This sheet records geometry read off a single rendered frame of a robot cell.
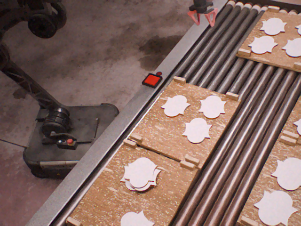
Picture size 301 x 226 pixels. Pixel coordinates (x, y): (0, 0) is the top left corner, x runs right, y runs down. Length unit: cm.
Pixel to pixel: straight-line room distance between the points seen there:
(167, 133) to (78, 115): 128
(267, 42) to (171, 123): 69
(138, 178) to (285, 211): 53
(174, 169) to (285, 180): 41
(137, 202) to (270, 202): 47
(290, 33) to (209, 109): 66
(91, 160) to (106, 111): 115
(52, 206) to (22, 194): 128
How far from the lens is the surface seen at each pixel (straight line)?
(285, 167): 154
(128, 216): 144
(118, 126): 174
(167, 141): 162
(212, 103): 173
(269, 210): 144
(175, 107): 172
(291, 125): 168
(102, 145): 169
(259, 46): 202
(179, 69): 195
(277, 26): 216
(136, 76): 336
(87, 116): 279
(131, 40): 376
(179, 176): 151
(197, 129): 163
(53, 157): 263
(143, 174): 149
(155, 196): 148
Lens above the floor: 220
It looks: 47 degrees down
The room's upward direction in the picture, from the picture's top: 11 degrees counter-clockwise
